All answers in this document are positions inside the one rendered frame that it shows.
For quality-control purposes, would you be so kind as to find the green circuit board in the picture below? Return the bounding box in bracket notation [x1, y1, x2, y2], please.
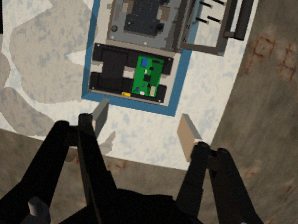
[132, 55, 164, 97]

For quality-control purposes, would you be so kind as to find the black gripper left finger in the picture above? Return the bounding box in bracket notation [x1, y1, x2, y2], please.
[0, 98, 133, 224]

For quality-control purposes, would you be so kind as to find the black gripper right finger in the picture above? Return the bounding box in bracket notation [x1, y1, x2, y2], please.
[167, 113, 264, 224]

